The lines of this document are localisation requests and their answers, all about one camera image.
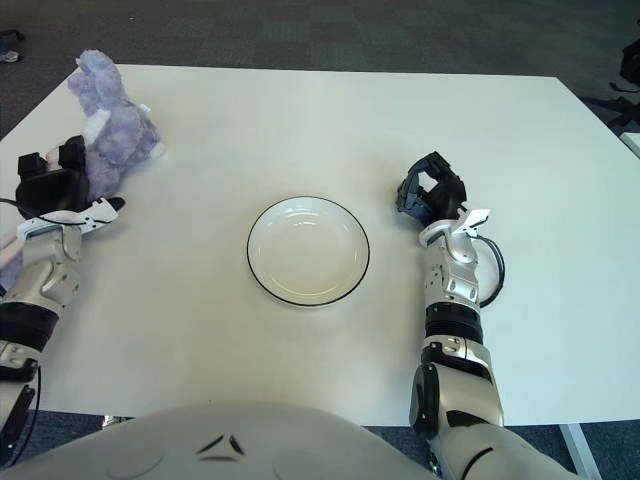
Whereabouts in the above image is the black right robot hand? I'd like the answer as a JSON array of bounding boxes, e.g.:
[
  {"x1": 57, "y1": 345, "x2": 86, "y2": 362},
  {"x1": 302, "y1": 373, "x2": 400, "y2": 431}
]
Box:
[{"x1": 394, "y1": 152, "x2": 469, "y2": 226}]

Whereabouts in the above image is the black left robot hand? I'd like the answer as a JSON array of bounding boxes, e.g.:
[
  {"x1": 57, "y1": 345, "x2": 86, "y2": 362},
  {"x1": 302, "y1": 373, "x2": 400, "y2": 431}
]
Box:
[{"x1": 13, "y1": 134, "x2": 126, "y2": 221}]

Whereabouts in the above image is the purple plush bunny doll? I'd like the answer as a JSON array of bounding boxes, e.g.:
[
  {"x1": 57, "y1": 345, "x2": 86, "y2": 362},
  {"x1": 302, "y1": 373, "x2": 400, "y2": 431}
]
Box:
[{"x1": 0, "y1": 48, "x2": 169, "y2": 287}]

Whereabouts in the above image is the white plate with black rim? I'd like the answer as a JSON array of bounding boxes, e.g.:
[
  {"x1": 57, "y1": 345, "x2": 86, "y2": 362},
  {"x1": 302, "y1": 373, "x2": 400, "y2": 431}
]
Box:
[{"x1": 246, "y1": 196, "x2": 372, "y2": 308}]

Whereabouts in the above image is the white side table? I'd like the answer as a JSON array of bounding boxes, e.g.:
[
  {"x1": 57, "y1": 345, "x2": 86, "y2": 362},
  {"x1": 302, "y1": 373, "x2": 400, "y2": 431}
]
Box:
[{"x1": 619, "y1": 130, "x2": 640, "y2": 161}]

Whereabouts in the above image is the black stand with bag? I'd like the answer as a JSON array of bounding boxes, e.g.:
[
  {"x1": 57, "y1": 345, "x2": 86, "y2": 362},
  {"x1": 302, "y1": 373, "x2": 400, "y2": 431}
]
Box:
[{"x1": 582, "y1": 42, "x2": 640, "y2": 129}]

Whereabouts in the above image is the white table leg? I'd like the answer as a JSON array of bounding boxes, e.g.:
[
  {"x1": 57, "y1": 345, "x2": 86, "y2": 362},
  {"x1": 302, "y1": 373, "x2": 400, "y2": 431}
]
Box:
[{"x1": 558, "y1": 423, "x2": 604, "y2": 480}]

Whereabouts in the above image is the silver robot torso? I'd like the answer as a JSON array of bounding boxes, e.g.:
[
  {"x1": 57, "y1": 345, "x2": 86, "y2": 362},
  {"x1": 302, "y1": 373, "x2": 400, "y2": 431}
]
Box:
[{"x1": 0, "y1": 402, "x2": 441, "y2": 480}]

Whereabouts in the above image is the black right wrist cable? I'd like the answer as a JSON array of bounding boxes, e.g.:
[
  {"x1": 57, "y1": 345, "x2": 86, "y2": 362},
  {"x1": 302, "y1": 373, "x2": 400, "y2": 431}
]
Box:
[{"x1": 474, "y1": 234, "x2": 506, "y2": 307}]

